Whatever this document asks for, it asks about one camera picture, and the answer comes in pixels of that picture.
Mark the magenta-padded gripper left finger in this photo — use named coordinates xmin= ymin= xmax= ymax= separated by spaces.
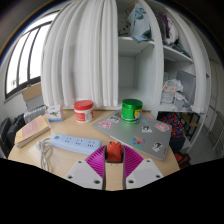
xmin=65 ymin=144 xmax=108 ymax=191

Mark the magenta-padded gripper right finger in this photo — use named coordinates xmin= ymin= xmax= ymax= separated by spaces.
xmin=122 ymin=144 xmax=165 ymax=191

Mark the orange charger block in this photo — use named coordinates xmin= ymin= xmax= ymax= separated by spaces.
xmin=105 ymin=140 xmax=124 ymax=164

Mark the light blue power strip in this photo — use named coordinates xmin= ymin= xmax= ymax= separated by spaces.
xmin=49 ymin=133 xmax=102 ymax=156

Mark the silver laptop with stickers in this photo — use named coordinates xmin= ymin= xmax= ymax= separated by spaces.
xmin=91 ymin=110 xmax=173 ymax=162

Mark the colourful patterned cloth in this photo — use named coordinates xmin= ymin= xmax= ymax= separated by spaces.
xmin=157 ymin=112 xmax=187 ymax=140

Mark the green round tin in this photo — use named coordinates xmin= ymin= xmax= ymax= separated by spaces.
xmin=120 ymin=98 xmax=144 ymax=125

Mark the white jar with red lid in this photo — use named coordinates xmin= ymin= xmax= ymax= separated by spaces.
xmin=73 ymin=99 xmax=96 ymax=124

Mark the small white printed box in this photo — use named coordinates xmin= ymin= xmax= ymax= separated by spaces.
xmin=45 ymin=104 xmax=65 ymax=123

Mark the yellow covered book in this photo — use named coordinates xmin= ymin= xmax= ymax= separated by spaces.
xmin=14 ymin=114 xmax=52 ymax=149

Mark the grey ribbed radiator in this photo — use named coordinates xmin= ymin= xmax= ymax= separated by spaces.
xmin=23 ymin=104 xmax=48 ymax=125

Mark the black bag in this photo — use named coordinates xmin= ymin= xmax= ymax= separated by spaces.
xmin=0 ymin=113 xmax=27 ymax=158

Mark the brown cardboard box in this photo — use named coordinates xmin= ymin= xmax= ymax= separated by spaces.
xmin=21 ymin=82 xmax=43 ymax=102

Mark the white shelf unit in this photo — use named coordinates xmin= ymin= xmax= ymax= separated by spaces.
xmin=116 ymin=0 xmax=212 ymax=115

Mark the white curtain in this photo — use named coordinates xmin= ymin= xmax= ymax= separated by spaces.
xmin=40 ymin=0 xmax=120 ymax=109

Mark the window with dark frame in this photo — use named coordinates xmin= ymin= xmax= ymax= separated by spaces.
xmin=3 ymin=11 xmax=60 ymax=101

